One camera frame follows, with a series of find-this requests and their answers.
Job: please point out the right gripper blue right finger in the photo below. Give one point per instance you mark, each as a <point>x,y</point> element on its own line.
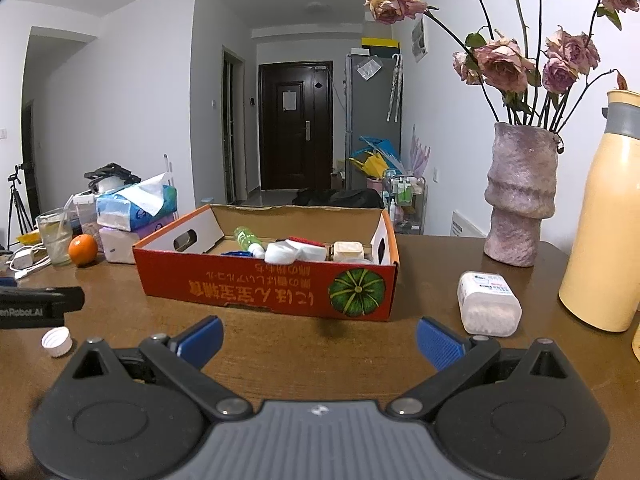
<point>451,353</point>

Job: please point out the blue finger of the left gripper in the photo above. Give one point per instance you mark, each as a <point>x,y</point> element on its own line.
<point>8,282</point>

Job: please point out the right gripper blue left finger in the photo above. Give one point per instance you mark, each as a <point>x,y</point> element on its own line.
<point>184,355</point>

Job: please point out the green spray bottle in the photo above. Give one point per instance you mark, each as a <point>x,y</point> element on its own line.
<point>249,242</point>

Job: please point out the cream cube charger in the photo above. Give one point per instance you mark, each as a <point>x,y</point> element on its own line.
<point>343,251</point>

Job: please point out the red white lint brush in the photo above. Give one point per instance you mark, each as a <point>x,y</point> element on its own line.
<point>308,250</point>

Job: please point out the blue gear-shaped lid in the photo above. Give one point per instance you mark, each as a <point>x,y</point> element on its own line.
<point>238,253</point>

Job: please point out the white throat spray bottle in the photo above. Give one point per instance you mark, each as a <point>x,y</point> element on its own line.
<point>281,253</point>

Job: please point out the white bottle cap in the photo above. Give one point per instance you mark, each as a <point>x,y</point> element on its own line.
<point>57,342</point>

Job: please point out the white cotton swab box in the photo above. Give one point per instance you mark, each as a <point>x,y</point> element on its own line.
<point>488,307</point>

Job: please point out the glass cup with straw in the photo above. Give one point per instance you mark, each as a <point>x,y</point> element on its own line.
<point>56,233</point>

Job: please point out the orange fruit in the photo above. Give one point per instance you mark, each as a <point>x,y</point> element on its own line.
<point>83,250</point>

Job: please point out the clear plastic food container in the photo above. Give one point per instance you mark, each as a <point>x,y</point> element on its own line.
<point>85,207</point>

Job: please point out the purple white tissue pack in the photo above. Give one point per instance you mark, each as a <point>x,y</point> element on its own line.
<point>117,244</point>

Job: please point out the red cardboard box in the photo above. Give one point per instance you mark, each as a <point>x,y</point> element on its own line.
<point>182,261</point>

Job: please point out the blue tissue pack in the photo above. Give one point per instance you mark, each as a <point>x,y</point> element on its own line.
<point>136,206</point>

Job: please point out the black device on container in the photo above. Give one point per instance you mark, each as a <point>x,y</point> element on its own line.
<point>110,177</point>

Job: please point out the yellow thermos jug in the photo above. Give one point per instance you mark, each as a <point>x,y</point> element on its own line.
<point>601,281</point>

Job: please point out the pink ceramic vase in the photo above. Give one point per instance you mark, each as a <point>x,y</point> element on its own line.
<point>521,187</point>

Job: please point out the yellow bear mug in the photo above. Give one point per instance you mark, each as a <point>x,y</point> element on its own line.
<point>635,344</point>

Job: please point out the yellow blue bags pile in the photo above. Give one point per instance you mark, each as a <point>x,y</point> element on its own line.
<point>376,158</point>

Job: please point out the dark entrance door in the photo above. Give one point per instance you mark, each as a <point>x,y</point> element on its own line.
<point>295,125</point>

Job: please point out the white umbrella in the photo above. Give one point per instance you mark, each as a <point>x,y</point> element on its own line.
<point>394,102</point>

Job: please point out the dried pink roses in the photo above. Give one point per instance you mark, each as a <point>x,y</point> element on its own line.
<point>534,83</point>

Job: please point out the grey refrigerator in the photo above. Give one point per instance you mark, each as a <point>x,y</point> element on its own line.
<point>368,88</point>

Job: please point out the yellow box on refrigerator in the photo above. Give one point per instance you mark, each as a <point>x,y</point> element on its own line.
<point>381,47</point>

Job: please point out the white charger with cable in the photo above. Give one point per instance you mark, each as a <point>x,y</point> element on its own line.
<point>29,259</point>

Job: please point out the camera tripod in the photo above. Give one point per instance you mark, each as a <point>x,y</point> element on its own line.
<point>17,211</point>

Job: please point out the wire rack with bottles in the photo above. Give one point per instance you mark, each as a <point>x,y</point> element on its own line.
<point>404,196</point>

